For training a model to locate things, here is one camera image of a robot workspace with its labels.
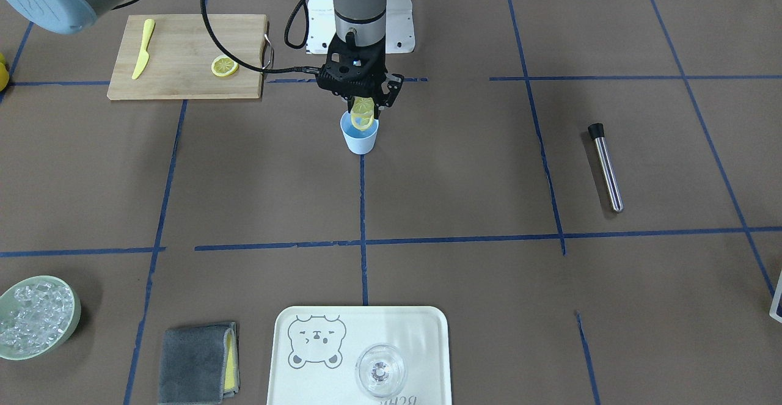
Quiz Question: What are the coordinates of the grey folded cloth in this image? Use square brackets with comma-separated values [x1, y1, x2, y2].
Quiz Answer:
[158, 321, 240, 404]

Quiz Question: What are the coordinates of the yellow lemon lower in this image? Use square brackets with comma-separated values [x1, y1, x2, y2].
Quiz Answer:
[0, 53, 10, 92]

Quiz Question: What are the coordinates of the yellow plastic knife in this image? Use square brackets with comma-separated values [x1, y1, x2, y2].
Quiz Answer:
[131, 18, 156, 80]

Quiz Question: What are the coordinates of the white wire cup rack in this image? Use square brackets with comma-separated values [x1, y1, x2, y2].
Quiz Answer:
[769, 272, 782, 324]

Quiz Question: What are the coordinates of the yellow lemon slice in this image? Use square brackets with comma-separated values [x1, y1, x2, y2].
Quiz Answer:
[349, 97, 375, 131]

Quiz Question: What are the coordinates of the green bowl of ice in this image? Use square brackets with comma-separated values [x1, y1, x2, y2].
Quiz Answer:
[1, 276, 81, 361]

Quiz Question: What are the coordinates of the steel muddler black tip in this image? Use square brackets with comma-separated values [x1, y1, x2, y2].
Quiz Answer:
[588, 123, 624, 214]

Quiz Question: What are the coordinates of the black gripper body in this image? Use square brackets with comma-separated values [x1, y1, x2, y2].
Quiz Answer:
[315, 32, 404, 108]

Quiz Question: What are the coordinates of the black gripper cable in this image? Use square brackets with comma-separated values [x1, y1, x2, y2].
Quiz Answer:
[200, 0, 324, 77]

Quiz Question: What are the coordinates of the clear wine glass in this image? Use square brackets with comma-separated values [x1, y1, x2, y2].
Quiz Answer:
[355, 343, 407, 399]

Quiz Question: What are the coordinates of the light blue plastic cup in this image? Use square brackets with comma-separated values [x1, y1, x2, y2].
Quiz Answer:
[340, 112, 379, 155]

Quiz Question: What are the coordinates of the cream bear serving tray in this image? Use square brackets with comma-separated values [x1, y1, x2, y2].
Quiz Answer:
[266, 307, 453, 404]

